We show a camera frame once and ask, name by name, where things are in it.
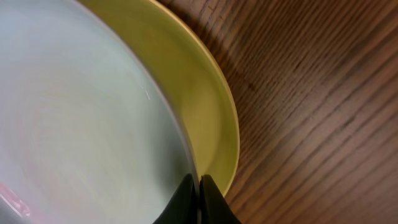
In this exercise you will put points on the light blue plate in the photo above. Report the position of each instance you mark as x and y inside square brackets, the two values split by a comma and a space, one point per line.
[86, 134]

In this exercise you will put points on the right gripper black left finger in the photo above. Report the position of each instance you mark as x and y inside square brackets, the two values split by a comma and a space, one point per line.
[182, 207]

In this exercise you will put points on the yellow plate back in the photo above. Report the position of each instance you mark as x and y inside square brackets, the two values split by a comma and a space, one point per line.
[189, 76]

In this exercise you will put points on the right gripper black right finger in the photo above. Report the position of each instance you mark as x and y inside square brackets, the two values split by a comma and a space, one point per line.
[214, 208]

